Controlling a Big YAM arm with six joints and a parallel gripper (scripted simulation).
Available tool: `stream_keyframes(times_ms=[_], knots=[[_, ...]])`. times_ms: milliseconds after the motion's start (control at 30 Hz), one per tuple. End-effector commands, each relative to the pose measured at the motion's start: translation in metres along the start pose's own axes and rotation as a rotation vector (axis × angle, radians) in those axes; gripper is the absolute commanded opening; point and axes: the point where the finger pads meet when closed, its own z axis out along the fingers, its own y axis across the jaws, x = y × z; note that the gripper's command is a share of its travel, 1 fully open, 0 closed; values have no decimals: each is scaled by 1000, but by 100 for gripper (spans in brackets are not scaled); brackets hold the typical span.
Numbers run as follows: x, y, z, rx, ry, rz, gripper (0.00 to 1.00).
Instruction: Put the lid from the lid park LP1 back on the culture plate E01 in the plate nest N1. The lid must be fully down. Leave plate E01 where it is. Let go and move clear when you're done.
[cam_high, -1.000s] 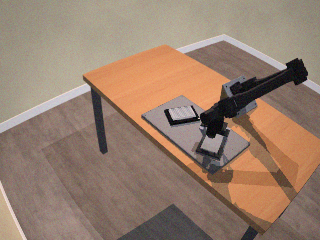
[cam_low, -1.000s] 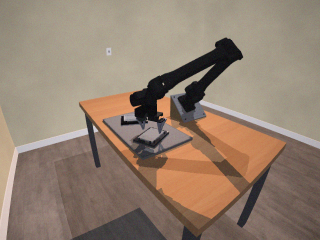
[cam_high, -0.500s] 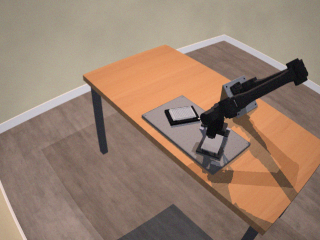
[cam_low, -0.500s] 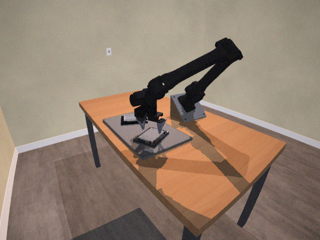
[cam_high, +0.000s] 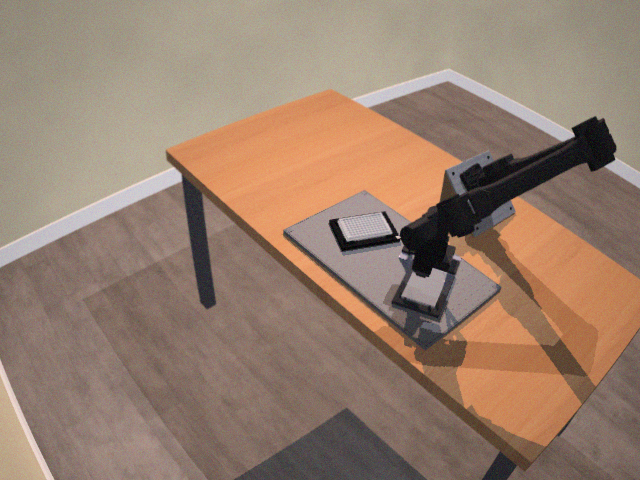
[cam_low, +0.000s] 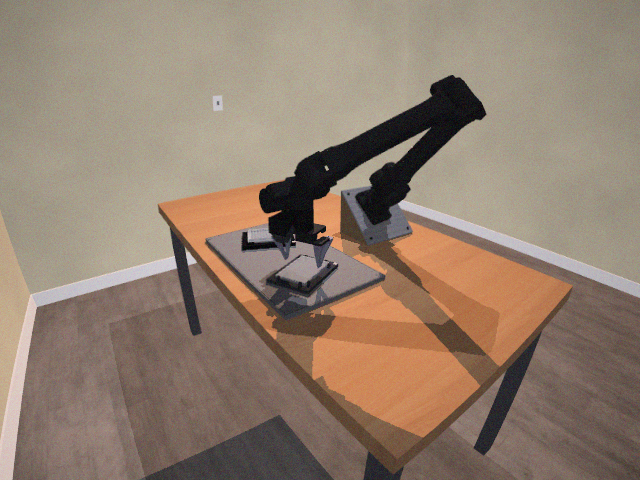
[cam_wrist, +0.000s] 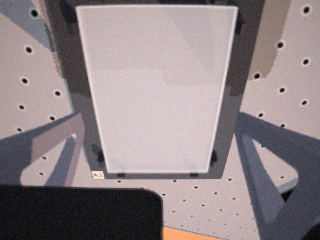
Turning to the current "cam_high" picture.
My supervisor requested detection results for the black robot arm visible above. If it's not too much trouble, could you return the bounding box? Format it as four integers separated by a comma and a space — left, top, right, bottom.
400, 116, 617, 278

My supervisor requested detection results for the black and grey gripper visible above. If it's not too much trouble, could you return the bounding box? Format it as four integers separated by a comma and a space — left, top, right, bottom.
399, 235, 461, 287

